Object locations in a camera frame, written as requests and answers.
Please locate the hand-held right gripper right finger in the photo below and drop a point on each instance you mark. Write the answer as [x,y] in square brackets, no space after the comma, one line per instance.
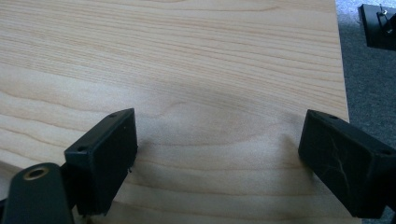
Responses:
[348,168]

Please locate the black metal stand base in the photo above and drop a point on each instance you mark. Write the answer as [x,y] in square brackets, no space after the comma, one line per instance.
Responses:
[373,31]

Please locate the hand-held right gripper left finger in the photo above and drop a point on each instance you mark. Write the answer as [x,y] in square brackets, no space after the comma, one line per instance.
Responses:
[102,155]

